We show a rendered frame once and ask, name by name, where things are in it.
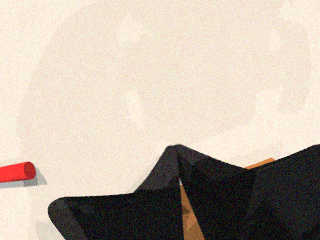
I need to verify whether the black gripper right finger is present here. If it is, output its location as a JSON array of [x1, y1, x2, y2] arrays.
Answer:
[[173, 143, 320, 240]]

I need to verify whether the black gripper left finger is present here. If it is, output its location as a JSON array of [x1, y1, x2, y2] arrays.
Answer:
[[48, 144, 184, 240]]

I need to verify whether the red cylindrical bar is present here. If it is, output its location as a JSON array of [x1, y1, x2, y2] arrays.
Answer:
[[0, 161, 36, 183]]

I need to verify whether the brown square block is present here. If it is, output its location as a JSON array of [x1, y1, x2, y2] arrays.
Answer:
[[180, 157, 276, 240]]

